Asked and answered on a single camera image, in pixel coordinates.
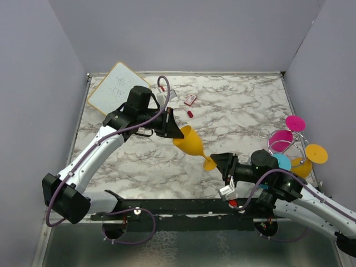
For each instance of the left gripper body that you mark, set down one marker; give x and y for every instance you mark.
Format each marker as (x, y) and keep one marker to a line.
(158, 123)

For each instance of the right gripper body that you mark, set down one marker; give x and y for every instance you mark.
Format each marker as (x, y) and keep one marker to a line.
(231, 179)

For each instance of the orange wine glass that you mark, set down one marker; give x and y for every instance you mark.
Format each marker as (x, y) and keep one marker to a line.
(192, 145)
(315, 154)

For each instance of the blue wine glass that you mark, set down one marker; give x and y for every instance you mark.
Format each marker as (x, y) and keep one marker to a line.
(283, 161)

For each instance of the pink wine glass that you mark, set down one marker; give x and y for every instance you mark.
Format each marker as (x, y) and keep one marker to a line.
(280, 140)

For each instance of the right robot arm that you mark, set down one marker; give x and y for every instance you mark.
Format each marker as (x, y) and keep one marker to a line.
(288, 195)

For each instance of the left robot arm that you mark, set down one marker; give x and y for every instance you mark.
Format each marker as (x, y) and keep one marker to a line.
(64, 192)

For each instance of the chrome wine glass rack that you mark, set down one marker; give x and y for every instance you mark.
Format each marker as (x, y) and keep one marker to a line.
(264, 133)

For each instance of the small red cap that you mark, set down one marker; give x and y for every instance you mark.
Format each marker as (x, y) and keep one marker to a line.
(190, 114)

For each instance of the red white small card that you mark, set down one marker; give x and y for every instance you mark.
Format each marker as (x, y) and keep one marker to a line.
(190, 100)

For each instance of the white dry-erase board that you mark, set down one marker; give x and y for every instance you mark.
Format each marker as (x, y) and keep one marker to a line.
(113, 90)

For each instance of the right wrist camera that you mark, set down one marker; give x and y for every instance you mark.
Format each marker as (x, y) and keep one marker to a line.
(228, 194)

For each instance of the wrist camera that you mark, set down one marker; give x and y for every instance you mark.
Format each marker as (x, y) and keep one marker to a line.
(228, 194)
(163, 95)

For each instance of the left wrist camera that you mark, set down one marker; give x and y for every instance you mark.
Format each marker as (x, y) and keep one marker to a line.
(163, 95)

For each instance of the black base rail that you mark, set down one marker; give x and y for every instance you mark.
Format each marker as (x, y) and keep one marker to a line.
(185, 215)

